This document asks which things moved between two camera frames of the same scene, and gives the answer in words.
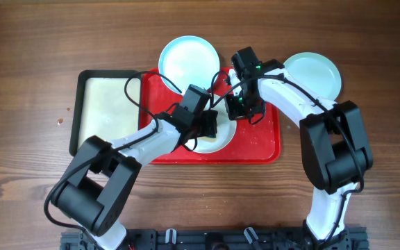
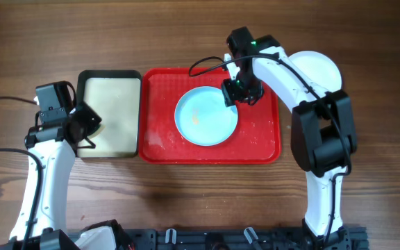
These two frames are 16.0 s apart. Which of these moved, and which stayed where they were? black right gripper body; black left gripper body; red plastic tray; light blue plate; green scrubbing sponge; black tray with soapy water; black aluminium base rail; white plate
Moved: light blue plate; black right gripper body; green scrubbing sponge; white plate; black left gripper body
Stayed: black aluminium base rail; black tray with soapy water; red plastic tray
